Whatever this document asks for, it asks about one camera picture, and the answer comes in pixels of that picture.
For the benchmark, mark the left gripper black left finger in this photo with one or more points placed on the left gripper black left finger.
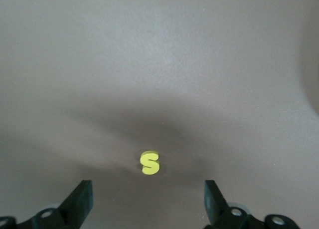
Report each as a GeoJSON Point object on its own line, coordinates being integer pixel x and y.
{"type": "Point", "coordinates": [77, 204]}

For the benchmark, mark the brown table cover sheet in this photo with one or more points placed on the brown table cover sheet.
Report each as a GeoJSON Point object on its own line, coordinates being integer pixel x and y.
{"type": "Point", "coordinates": [74, 39]}

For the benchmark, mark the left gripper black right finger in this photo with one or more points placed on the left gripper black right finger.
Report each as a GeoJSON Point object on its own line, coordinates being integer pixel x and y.
{"type": "Point", "coordinates": [215, 206]}

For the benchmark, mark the yellow foam letter s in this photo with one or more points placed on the yellow foam letter s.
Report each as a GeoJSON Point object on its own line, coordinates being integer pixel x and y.
{"type": "Point", "coordinates": [149, 162]}

